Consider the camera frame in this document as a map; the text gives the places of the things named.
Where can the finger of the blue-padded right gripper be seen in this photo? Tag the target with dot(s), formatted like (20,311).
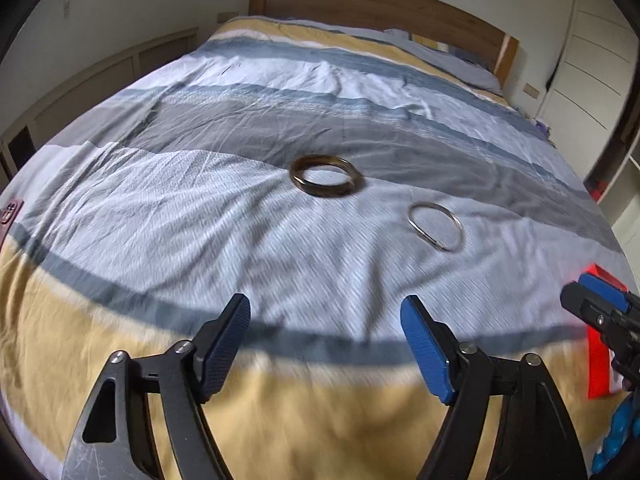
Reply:
(608,292)

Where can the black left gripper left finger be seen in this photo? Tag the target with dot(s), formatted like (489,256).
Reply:
(114,436)

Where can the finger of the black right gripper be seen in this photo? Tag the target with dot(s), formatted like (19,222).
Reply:
(586,305)

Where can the thin silver bangle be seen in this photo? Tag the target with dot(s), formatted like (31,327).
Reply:
(436,225)

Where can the dark brown bangle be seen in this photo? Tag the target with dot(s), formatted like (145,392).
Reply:
(325,176)

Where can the blue gloved right hand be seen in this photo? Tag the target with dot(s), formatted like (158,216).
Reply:
(624,425)

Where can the red object in wardrobe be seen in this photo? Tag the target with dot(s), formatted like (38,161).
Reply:
(596,189)

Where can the white wardrobe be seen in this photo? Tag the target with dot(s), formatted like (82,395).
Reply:
(587,96)

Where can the grey-blue pillow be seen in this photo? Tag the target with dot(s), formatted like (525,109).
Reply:
(461,64)

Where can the striped duvet cover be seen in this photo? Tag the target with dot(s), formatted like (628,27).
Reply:
(147,213)

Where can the low white side cabinet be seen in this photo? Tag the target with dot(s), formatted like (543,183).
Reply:
(66,102)

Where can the wooden headboard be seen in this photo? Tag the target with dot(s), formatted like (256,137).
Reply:
(427,18)

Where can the beige wall switch plate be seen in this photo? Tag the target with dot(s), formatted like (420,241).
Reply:
(531,91)

